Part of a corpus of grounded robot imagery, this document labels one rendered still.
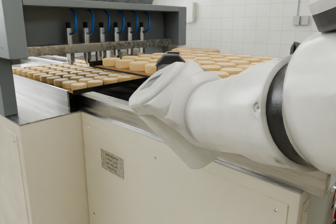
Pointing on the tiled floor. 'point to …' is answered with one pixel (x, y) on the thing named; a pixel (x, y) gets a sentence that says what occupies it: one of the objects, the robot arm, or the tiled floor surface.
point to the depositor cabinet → (43, 164)
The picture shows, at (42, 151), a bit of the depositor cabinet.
